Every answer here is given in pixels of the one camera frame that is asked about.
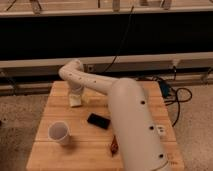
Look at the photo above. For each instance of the white sponge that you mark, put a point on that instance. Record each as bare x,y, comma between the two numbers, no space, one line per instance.
75,100

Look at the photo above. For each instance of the black rectangular block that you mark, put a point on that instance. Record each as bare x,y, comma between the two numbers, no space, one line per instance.
98,121

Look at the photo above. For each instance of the white plastic bottle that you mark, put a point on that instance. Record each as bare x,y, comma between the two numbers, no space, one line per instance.
161,130

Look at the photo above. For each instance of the white ceramic cup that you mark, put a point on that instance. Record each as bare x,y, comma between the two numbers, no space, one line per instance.
59,133

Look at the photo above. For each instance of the wooden table board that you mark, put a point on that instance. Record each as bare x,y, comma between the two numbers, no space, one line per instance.
89,149

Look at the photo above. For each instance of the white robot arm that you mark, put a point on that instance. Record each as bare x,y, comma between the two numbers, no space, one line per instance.
136,133

